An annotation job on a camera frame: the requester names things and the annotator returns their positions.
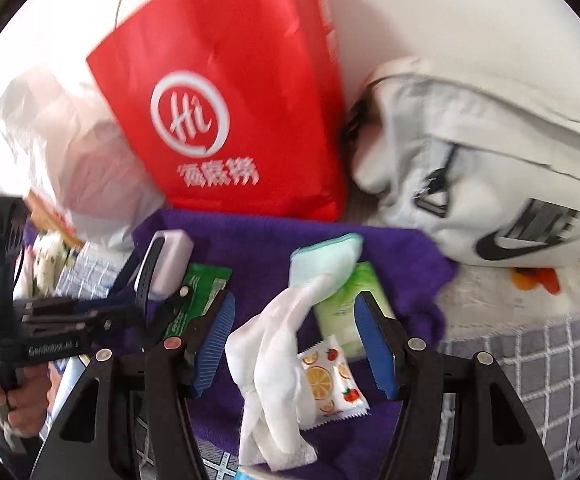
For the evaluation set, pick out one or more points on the patterned bed sheet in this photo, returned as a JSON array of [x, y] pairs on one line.
[[482, 301]]

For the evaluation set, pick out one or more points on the white Miniso plastic bag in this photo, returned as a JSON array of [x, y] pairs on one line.
[[76, 159]]

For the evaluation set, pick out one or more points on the grey Nike waist bag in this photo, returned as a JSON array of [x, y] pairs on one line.
[[489, 168]]

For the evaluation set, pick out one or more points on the fruit print wipe sachet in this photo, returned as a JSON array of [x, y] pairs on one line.
[[336, 394]]

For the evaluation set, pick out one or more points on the green pocket tissue pack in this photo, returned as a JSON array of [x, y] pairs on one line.
[[335, 315]]

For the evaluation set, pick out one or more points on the green sachet packet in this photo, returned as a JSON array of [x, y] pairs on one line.
[[201, 285]]

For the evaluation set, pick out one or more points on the grey checkered cloth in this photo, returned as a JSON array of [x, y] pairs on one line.
[[543, 365]]

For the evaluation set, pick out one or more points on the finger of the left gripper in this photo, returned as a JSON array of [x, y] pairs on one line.
[[120, 308], [166, 312]]

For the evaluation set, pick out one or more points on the red paper shopping bag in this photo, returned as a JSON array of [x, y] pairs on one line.
[[232, 105]]

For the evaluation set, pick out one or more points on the person's left hand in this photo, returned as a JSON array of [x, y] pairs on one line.
[[28, 403]]

